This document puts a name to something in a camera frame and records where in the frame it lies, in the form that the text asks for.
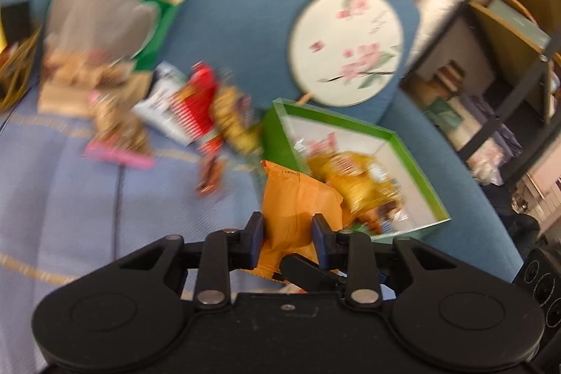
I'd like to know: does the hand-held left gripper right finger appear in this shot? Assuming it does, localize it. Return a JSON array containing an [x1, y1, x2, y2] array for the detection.
[[311, 215, 457, 307]]

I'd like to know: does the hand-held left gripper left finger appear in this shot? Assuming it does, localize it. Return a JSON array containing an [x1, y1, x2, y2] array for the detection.
[[118, 213, 266, 309]]

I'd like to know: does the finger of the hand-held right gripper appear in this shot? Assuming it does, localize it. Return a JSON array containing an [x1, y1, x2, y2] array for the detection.
[[279, 253, 348, 293]]

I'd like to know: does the plain orange snack packet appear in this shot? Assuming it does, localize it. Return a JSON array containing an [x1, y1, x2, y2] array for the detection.
[[254, 160, 345, 282]]

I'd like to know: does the yellow red-label snack packet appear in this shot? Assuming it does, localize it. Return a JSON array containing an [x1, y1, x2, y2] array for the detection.
[[307, 150, 397, 221]]

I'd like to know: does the green cardboard box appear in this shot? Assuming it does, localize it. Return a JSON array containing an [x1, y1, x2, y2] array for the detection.
[[261, 97, 452, 244]]

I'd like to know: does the clear gold snack packet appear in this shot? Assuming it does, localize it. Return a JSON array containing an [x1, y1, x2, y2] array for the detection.
[[214, 86, 264, 155]]

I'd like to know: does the white snack packet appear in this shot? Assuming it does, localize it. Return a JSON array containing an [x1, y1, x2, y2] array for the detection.
[[133, 62, 194, 145]]

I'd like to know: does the clear nut snack packet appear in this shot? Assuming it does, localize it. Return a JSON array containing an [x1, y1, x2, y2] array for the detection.
[[84, 93, 155, 170]]

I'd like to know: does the blue plaid blanket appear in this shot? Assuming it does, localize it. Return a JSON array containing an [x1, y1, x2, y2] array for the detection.
[[0, 87, 281, 313]]

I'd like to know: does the round floral fan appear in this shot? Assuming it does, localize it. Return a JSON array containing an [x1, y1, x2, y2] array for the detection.
[[287, 0, 405, 108]]

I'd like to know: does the black shelf rack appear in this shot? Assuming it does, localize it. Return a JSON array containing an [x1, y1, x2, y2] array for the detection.
[[456, 0, 561, 193]]

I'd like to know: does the clear plastic roll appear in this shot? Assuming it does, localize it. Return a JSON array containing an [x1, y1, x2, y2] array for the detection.
[[402, 0, 466, 73]]

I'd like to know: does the woven wicker basket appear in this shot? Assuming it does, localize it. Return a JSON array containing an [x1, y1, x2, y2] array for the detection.
[[0, 26, 43, 113]]

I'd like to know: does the black and gold box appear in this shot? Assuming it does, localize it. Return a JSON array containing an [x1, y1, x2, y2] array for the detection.
[[0, 1, 32, 48]]

